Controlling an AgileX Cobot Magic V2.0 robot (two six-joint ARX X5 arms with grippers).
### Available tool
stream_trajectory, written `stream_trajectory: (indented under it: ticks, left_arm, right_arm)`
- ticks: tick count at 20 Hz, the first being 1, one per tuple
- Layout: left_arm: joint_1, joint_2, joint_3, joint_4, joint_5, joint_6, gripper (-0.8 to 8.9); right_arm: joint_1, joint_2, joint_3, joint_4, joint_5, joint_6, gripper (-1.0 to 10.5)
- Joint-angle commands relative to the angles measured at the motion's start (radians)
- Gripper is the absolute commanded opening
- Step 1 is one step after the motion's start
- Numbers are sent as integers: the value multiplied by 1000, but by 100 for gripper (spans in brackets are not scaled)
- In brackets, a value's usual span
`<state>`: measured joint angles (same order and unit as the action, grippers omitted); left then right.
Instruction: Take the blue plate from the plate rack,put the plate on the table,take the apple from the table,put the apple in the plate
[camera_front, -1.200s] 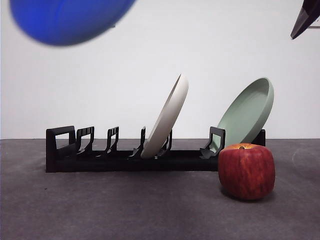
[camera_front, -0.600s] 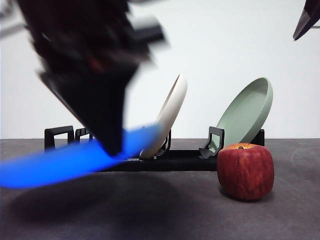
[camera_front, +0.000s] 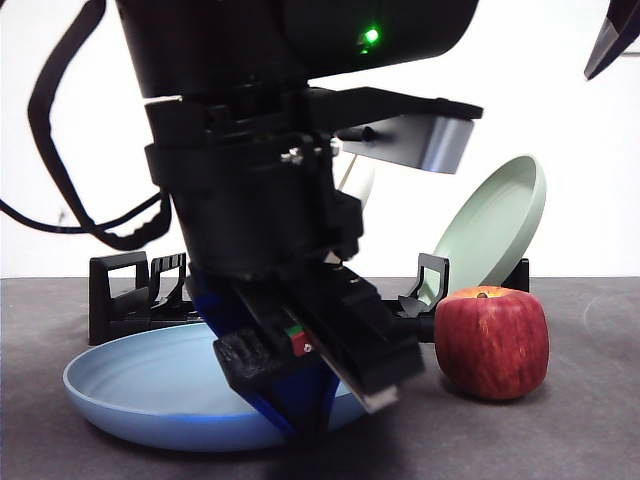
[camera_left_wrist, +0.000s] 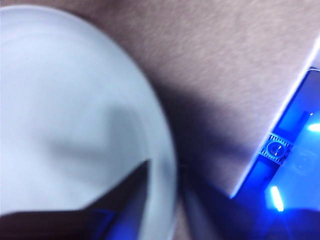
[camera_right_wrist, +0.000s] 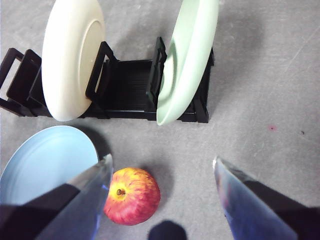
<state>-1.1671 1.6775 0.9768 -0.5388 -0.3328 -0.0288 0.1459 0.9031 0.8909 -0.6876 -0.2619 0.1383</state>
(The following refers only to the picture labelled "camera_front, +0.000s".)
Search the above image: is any blue plate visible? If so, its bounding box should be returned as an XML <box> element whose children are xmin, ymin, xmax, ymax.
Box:
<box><xmin>63</xmin><ymin>322</ymin><xmax>361</xmax><ymax>454</ymax></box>

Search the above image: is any red apple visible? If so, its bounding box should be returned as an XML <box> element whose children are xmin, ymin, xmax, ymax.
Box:
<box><xmin>433</xmin><ymin>285</ymin><xmax>551</xmax><ymax>402</ymax></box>

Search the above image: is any black plate rack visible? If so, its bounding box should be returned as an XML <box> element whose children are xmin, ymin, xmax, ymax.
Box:
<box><xmin>88</xmin><ymin>250</ymin><xmax>531</xmax><ymax>347</ymax></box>

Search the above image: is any thick black sleeved cable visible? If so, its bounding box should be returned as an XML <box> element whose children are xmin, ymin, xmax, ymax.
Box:
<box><xmin>27</xmin><ymin>0</ymin><xmax>174</xmax><ymax>254</ymax></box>

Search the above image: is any white plate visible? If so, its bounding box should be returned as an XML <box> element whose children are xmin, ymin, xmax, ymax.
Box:
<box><xmin>338</xmin><ymin>154</ymin><xmax>376</xmax><ymax>214</ymax></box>

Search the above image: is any green plate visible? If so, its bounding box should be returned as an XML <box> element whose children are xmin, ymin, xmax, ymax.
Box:
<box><xmin>430</xmin><ymin>154</ymin><xmax>548</xmax><ymax>304</ymax></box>

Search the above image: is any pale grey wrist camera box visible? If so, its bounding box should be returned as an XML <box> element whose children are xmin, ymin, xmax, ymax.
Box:
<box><xmin>339</xmin><ymin>113</ymin><xmax>475</xmax><ymax>175</ymax></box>

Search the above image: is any thin black cable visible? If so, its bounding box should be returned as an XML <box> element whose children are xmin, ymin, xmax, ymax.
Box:
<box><xmin>0</xmin><ymin>196</ymin><xmax>169</xmax><ymax>237</ymax></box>

